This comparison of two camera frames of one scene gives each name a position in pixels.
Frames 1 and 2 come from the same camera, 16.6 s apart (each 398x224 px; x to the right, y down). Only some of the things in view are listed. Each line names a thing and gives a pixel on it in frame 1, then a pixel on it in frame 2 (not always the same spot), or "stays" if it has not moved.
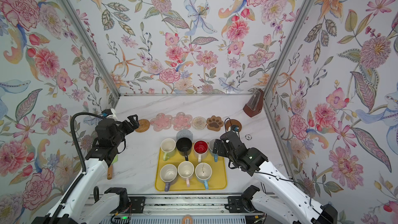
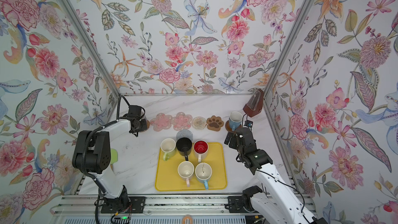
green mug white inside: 168,146 stays
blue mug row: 210,147 → 235,120
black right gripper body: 222,151 → 233,144
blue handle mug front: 203,172 stays
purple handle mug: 168,173 → 142,125
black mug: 184,145 stays
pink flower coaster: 182,121 stays
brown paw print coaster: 214,123 stays
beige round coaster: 198,123 stays
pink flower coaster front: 161,122 stays
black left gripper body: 121,131 → 135,130
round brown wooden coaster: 233,122 stays
